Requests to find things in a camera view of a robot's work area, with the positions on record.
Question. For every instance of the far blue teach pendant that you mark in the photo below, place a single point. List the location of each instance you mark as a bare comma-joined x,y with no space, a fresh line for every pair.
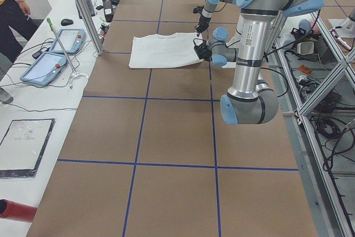
72,39

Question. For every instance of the white long-sleeve printed shirt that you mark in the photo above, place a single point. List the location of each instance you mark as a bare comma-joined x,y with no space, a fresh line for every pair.
159,51

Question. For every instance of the black keyboard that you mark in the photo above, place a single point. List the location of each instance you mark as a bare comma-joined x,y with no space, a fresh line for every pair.
90,7

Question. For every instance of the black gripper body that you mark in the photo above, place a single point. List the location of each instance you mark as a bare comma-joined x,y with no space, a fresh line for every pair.
199,51
202,22

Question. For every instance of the aluminium frame post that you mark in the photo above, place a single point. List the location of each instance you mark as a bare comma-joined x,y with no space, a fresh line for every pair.
89,24

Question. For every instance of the blue teach pendant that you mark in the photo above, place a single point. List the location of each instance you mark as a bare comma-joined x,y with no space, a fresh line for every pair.
45,69
72,39

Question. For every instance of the black computer mouse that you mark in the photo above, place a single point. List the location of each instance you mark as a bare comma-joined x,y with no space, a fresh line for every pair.
66,22

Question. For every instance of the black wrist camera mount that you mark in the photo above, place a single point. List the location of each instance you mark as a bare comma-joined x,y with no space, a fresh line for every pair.
198,10
199,43

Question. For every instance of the black-framed white board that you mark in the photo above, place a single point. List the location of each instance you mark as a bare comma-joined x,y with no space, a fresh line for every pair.
23,146

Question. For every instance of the red cylinder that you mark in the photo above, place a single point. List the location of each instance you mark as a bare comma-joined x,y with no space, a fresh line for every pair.
16,211

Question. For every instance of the person in yellow shirt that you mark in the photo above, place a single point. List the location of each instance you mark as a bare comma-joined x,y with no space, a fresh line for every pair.
15,14

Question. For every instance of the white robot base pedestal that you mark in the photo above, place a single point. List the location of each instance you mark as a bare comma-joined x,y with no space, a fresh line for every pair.
235,37

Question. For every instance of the green-tipped metal stick stand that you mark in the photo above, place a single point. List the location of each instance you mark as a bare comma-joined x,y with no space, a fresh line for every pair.
75,73

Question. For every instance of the near blue teach pendant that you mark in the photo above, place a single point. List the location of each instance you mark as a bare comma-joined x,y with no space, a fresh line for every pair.
45,69

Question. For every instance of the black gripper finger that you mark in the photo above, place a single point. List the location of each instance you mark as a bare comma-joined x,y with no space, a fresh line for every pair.
200,28

